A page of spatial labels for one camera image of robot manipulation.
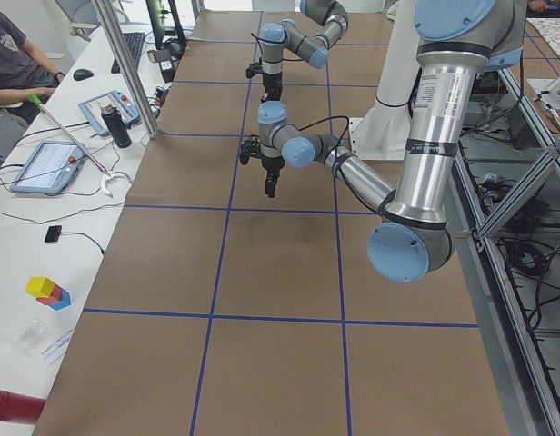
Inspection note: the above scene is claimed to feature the black computer mouse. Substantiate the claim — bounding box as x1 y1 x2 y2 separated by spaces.
73 68 94 82

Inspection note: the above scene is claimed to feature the small black box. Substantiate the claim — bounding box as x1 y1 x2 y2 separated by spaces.
44 225 62 243

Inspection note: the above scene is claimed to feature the red toy block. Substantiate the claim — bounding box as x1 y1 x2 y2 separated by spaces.
36 284 64 306

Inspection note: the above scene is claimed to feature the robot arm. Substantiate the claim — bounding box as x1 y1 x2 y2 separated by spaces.
255 1 349 103
240 1 526 282

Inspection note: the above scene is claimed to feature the far teach pendant tablet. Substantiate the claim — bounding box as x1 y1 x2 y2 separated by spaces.
78 90 140 137

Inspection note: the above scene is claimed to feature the reach grabber tool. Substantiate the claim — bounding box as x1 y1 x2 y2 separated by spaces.
28 94 133 197

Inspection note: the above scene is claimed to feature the teach pendant tablet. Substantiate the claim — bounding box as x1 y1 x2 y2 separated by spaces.
78 90 140 137
10 141 85 194

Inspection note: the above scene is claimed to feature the clear plastic bag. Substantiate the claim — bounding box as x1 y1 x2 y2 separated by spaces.
11 319 52 361

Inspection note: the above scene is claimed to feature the black monitor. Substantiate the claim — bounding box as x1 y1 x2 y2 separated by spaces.
145 0 187 58

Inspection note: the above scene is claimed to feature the black keyboard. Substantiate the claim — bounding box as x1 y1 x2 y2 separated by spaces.
123 32 145 70

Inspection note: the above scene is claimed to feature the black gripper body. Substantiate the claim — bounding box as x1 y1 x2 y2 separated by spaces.
263 72 283 91
261 155 285 175

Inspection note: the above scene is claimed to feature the blue toy block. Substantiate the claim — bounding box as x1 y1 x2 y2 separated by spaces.
48 289 71 311

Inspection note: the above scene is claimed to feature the seated person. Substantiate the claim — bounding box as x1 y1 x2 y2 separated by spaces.
0 12 65 166

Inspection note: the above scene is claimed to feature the aluminium frame post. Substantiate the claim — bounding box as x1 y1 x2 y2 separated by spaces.
92 0 158 139

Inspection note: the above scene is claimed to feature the near teach pendant tablet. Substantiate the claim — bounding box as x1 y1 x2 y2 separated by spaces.
10 141 85 194

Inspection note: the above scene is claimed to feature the red cylinder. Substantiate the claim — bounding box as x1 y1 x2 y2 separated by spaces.
0 390 46 425

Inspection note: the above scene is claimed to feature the black water bottle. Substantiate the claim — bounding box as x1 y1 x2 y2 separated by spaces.
100 104 132 148

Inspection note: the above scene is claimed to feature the yellow toy block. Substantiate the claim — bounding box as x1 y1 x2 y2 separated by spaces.
25 276 55 298

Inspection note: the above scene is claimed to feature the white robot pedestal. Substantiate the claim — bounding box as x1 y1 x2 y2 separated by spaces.
350 0 420 161

